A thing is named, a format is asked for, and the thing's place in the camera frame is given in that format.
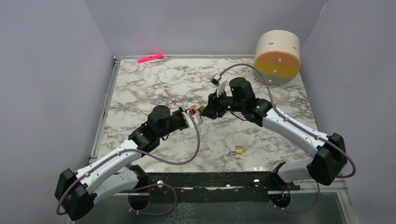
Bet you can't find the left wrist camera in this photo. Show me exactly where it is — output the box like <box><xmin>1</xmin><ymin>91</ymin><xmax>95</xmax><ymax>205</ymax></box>
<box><xmin>182</xmin><ymin>109</ymin><xmax>203</xmax><ymax>128</ymax></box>

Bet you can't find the brass padlock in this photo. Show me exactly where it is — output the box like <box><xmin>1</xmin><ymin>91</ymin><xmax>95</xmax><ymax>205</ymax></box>
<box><xmin>190</xmin><ymin>105</ymin><xmax>205</xmax><ymax>114</ymax></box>
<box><xmin>229</xmin><ymin>146</ymin><xmax>246</xmax><ymax>156</ymax></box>

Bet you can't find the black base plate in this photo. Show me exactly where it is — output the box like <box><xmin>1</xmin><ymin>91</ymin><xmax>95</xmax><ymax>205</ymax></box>
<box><xmin>117</xmin><ymin>171</ymin><xmax>301</xmax><ymax>204</ymax></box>

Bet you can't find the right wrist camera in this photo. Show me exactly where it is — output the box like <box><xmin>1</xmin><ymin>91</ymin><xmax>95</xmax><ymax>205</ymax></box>
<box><xmin>211</xmin><ymin>75</ymin><xmax>227</xmax><ymax>98</ymax></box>

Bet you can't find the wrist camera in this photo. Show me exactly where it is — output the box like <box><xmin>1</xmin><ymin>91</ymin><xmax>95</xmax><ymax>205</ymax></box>
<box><xmin>182</xmin><ymin>109</ymin><xmax>203</xmax><ymax>128</ymax></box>
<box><xmin>211</xmin><ymin>75</ymin><xmax>227</xmax><ymax>98</ymax></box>

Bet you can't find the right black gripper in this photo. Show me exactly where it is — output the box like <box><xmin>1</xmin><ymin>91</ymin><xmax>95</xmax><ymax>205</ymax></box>
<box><xmin>200</xmin><ymin>88</ymin><xmax>244</xmax><ymax>120</ymax></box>

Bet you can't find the cream cylinder with coloured face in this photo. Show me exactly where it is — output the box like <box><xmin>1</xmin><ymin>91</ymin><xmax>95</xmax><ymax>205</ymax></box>
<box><xmin>254</xmin><ymin>30</ymin><xmax>301</xmax><ymax>86</ymax></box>

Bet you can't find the pink marker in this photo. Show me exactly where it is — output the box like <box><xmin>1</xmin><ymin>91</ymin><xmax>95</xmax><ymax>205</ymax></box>
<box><xmin>137</xmin><ymin>53</ymin><xmax>164</xmax><ymax>63</ymax></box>

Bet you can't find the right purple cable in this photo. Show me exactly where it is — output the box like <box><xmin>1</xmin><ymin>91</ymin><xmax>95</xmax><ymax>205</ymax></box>
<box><xmin>218</xmin><ymin>63</ymin><xmax>357</xmax><ymax>215</ymax></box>

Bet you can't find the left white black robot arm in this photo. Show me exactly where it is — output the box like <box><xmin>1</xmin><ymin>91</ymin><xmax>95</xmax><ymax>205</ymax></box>
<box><xmin>55</xmin><ymin>105</ymin><xmax>202</xmax><ymax>221</ymax></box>

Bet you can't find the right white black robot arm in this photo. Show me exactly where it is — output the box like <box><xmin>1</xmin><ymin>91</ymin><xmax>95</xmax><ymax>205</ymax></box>
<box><xmin>200</xmin><ymin>77</ymin><xmax>347</xmax><ymax>190</ymax></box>

